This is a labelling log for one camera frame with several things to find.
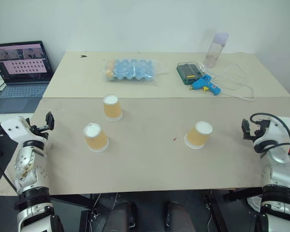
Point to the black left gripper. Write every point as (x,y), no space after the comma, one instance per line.
(36,132)

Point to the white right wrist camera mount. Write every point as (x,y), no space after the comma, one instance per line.
(279,128)

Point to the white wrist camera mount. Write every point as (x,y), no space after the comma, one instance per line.
(279,128)
(13,125)

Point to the green screwdriver bit box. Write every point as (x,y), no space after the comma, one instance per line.
(188,72)

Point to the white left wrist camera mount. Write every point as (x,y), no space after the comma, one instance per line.
(13,125)

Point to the orange paper cup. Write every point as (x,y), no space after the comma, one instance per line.
(95,140)
(112,108)
(198,135)

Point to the blue egg tray in bag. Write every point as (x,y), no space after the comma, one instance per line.
(130,70)

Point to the clear plastic water bottle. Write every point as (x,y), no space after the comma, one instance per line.
(215,52)

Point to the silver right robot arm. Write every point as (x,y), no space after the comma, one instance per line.
(279,174)

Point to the blue hot glue gun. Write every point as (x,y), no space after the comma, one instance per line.
(206,84)

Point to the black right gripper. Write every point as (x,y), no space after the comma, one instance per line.
(259,130)

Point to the dark rounded shape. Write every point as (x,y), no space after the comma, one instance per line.
(180,217)
(120,217)

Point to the grey open laptop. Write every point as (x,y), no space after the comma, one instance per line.
(19,79)

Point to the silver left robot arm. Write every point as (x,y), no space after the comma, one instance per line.
(26,166)

